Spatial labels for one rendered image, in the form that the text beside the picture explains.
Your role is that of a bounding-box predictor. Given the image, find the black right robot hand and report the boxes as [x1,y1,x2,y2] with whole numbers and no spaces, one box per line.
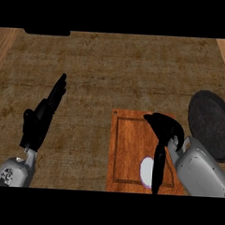
[139,111,188,197]

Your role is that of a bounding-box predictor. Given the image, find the dark grey round pan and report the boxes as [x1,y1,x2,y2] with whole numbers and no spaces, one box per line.
[185,89,225,164]

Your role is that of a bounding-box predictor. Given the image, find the white can with purple rim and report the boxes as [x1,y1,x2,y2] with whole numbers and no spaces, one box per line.
[138,156,156,190]

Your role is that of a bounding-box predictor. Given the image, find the brown wooden cutting board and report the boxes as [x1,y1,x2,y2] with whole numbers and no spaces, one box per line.
[105,108,190,197]

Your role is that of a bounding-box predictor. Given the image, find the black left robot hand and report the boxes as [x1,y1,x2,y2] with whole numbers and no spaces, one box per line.
[19,70,69,154]

